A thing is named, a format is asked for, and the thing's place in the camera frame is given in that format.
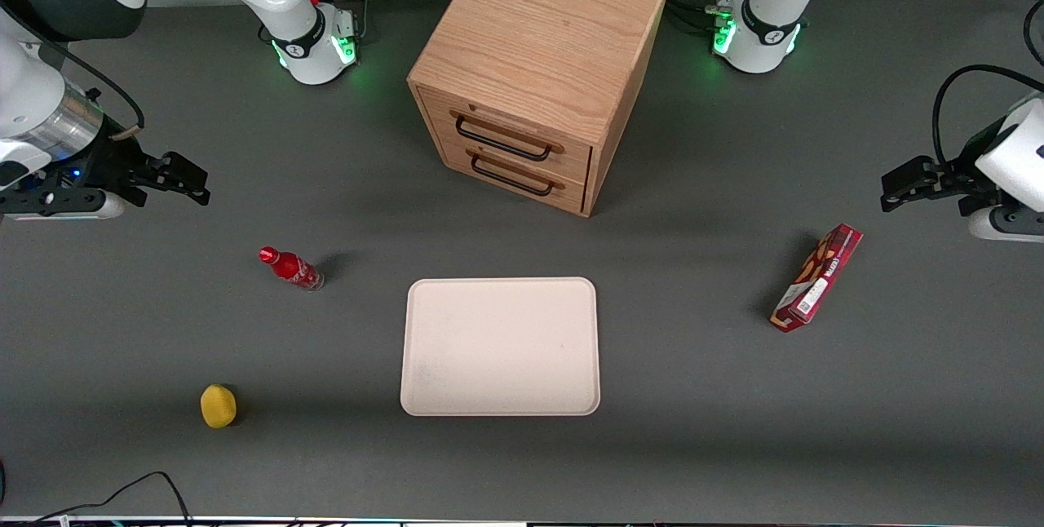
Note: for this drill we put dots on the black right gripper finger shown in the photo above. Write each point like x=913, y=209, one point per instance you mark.
x=175, y=189
x=181, y=168

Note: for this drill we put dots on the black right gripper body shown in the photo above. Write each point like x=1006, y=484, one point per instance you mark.
x=110, y=158

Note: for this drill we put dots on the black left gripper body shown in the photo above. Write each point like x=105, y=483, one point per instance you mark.
x=961, y=171

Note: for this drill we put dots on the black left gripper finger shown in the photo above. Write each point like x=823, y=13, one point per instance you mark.
x=904, y=196
x=912, y=170

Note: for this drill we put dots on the red coke bottle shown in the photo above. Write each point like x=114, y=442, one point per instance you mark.
x=292, y=268

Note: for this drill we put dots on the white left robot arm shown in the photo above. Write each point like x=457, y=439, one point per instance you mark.
x=775, y=13

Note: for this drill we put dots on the beige rectangular tray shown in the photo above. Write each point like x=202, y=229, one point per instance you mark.
x=499, y=346

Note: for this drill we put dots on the red snack box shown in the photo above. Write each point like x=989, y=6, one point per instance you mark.
x=816, y=282

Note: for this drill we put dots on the yellow lemon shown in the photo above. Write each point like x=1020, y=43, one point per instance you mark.
x=218, y=406

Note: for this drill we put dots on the wooden drawer front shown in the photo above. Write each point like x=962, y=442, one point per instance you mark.
x=571, y=158
x=571, y=194

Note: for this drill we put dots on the wooden drawer cabinet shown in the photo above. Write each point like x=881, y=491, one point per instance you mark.
x=538, y=21

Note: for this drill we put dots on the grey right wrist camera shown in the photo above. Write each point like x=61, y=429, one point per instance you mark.
x=81, y=205

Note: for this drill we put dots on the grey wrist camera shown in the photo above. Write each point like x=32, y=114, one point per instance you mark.
x=81, y=205
x=1011, y=225

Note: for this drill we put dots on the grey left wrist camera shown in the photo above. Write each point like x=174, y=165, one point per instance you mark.
x=1011, y=225

